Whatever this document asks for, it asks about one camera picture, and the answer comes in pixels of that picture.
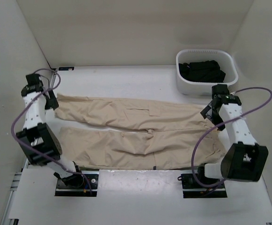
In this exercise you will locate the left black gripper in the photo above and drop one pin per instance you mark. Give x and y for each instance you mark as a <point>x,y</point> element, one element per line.
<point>52,102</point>

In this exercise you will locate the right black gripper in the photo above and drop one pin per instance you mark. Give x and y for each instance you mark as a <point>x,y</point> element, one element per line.
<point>219,123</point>

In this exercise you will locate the beige trousers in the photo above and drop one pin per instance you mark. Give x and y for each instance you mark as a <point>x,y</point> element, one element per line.
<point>136,134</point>

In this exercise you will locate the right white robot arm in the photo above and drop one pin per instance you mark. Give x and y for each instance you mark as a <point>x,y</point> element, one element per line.
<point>245,159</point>

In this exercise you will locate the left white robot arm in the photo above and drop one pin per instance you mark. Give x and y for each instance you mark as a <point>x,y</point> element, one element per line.
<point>37,134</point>

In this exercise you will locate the black trousers in basket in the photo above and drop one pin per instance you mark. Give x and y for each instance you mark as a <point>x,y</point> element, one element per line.
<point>206,71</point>

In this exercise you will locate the white plastic basket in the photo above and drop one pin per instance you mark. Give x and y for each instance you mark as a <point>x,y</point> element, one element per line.
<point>224,60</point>

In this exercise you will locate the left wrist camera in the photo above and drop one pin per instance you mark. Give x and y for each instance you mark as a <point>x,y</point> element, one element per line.
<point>33,79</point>

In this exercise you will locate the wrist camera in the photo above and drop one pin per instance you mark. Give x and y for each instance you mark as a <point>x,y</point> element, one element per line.
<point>33,79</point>
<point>220,89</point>

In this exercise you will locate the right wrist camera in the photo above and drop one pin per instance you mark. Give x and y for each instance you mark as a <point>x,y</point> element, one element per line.
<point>220,89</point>

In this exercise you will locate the aluminium frame rail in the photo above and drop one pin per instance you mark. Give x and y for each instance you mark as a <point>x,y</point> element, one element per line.
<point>53,78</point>

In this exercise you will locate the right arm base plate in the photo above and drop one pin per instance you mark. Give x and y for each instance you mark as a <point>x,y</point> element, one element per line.
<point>192,190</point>

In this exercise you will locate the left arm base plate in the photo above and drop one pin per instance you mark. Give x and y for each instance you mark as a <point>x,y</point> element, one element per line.
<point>81,189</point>

